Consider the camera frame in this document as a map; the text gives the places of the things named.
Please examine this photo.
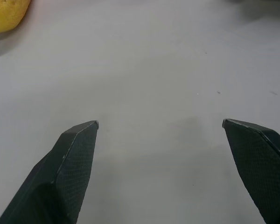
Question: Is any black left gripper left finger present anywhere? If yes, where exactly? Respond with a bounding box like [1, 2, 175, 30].
[0, 120, 100, 224]

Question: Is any yellow lemon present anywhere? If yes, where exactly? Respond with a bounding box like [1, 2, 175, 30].
[0, 0, 31, 34]

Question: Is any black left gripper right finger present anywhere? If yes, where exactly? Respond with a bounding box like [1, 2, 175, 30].
[222, 118, 280, 224]

